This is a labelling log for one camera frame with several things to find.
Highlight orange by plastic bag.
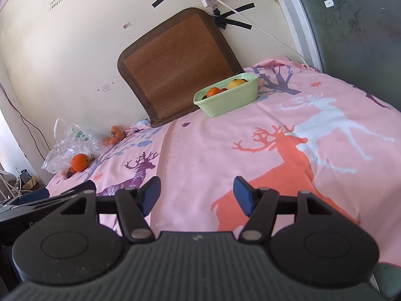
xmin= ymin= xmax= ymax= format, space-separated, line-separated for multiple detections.
xmin=71 ymin=154 xmax=90 ymax=172

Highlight orange stuffed toy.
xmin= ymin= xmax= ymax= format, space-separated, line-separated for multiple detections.
xmin=103 ymin=126 xmax=126 ymax=146

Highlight pink deer bed sheet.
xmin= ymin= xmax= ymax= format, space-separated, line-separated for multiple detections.
xmin=48 ymin=59 xmax=400 ymax=266

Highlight clear plastic bag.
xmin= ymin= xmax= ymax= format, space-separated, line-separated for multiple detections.
xmin=41 ymin=118 xmax=110 ymax=179

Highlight light green plastic basket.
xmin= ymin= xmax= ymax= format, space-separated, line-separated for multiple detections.
xmin=193 ymin=73 xmax=258 ymax=118

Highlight mandarin in basket centre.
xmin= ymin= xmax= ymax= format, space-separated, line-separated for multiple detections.
xmin=206 ymin=87 xmax=221 ymax=98

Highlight yellow orange in basket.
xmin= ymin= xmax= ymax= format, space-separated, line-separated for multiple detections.
xmin=226 ymin=78 xmax=247 ymax=90

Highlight brown woven seat mat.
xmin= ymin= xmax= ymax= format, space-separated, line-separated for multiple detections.
xmin=117 ymin=8 xmax=243 ymax=127

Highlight black tape strips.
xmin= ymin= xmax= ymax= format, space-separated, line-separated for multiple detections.
xmin=137 ymin=0 xmax=256 ymax=31

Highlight thin dark wall cable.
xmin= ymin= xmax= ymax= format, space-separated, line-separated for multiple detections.
xmin=0 ymin=82 xmax=52 ymax=161

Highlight white window frame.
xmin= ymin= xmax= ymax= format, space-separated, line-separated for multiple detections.
xmin=266 ymin=0 xmax=401 ymax=69

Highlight white power cable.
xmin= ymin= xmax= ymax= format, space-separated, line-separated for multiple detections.
xmin=190 ymin=0 xmax=313 ymax=68

